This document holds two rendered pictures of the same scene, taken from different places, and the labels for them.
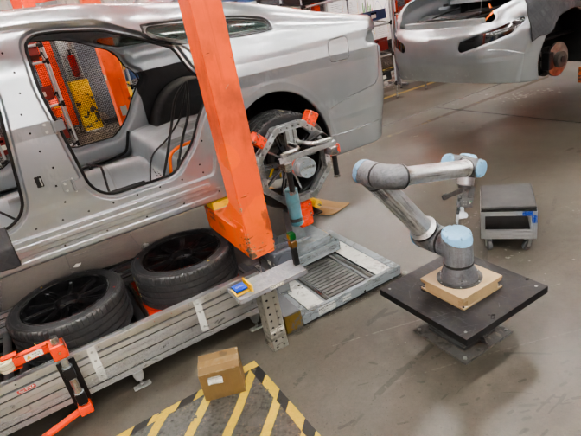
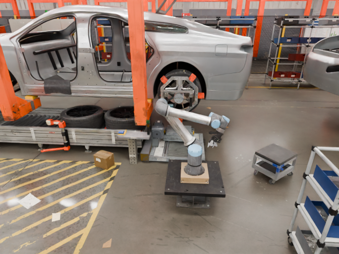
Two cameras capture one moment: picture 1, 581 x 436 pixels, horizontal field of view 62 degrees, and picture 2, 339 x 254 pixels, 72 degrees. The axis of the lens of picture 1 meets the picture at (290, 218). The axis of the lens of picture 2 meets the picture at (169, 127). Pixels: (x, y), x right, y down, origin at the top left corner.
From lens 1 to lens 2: 1.67 m
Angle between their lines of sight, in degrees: 28
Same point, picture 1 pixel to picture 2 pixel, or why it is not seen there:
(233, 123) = (137, 67)
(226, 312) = (123, 141)
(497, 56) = not seen: outside the picture
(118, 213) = (105, 88)
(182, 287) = (113, 124)
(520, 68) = not seen: outside the picture
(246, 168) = (139, 87)
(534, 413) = (172, 237)
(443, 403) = (150, 212)
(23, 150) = (80, 55)
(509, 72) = not seen: outside the picture
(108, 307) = (87, 119)
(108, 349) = (78, 132)
